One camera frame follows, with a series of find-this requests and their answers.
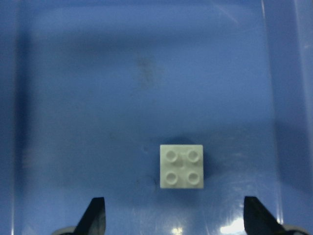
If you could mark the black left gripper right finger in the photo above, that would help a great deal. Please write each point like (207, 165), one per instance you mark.
(258, 220)

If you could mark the white block arm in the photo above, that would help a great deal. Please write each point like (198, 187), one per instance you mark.
(181, 166)

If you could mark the blue plastic tray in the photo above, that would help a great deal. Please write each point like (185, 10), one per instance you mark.
(90, 89)

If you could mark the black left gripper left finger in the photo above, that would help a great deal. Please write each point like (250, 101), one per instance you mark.
(93, 221)

